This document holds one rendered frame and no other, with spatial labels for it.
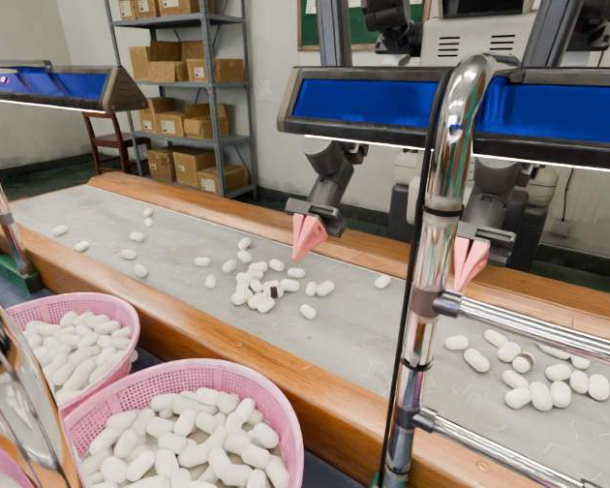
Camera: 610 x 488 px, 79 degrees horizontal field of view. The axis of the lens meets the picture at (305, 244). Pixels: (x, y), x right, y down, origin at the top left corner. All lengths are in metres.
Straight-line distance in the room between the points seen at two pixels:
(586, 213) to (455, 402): 2.21
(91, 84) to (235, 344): 0.52
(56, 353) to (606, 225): 2.58
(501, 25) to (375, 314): 0.77
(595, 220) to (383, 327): 2.16
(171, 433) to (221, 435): 0.06
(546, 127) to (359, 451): 0.37
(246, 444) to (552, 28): 0.64
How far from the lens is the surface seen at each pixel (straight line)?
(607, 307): 0.77
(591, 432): 0.57
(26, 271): 0.97
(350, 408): 0.46
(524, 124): 0.37
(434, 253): 0.26
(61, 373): 0.61
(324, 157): 0.62
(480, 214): 0.60
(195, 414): 0.50
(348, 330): 0.59
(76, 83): 0.83
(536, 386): 0.56
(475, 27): 1.12
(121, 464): 0.48
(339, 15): 0.73
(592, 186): 2.61
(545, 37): 0.65
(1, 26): 5.19
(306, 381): 0.48
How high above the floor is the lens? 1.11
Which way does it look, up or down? 26 degrees down
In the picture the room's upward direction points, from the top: straight up
